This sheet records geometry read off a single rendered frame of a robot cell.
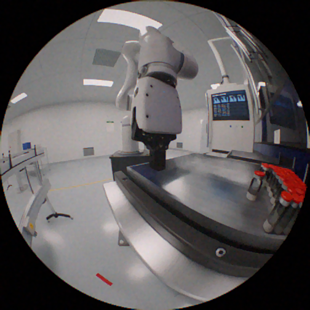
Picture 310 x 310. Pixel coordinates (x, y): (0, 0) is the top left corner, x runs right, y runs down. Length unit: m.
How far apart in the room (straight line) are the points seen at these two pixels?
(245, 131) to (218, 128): 0.29
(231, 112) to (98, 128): 4.96
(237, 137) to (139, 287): 1.51
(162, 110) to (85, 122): 4.97
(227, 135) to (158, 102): 0.91
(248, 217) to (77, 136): 5.11
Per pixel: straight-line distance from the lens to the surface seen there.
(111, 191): 0.17
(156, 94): 0.16
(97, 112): 5.17
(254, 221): 0.15
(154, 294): 0.98
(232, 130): 1.01
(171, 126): 0.17
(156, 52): 0.22
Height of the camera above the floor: 0.97
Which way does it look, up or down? 11 degrees down
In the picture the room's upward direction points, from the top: straight up
